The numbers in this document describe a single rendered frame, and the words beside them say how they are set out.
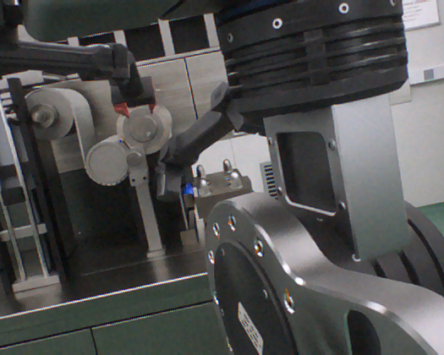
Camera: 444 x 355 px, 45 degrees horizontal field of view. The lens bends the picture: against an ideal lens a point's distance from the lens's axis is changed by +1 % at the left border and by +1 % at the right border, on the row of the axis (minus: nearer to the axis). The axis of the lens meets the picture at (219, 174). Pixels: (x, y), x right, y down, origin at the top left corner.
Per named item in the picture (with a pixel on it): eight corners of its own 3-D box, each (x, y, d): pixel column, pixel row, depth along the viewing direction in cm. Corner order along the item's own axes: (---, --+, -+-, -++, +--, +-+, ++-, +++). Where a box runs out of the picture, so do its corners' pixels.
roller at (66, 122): (28, 145, 147) (15, 95, 145) (52, 138, 172) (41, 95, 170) (79, 135, 148) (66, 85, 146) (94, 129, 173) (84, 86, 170)
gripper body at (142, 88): (155, 101, 128) (149, 80, 121) (113, 108, 127) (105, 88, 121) (152, 80, 131) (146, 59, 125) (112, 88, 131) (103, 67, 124)
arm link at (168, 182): (200, 147, 131) (167, 140, 128) (198, 190, 127) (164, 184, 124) (183, 163, 142) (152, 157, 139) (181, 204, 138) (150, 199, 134)
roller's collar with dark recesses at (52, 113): (32, 130, 141) (26, 106, 140) (38, 128, 147) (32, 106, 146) (56, 126, 141) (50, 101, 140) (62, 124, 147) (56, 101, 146)
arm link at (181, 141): (279, 86, 98) (226, 73, 94) (278, 115, 96) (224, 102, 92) (196, 149, 136) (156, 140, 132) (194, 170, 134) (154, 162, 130)
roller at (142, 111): (124, 150, 148) (120, 109, 146) (134, 142, 173) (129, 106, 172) (166, 147, 148) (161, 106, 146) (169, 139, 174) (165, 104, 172)
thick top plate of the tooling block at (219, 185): (199, 219, 149) (194, 199, 148) (196, 193, 188) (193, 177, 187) (254, 207, 149) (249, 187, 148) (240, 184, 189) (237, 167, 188)
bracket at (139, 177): (147, 259, 146) (123, 150, 141) (149, 251, 152) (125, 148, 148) (165, 254, 146) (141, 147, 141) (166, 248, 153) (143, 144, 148)
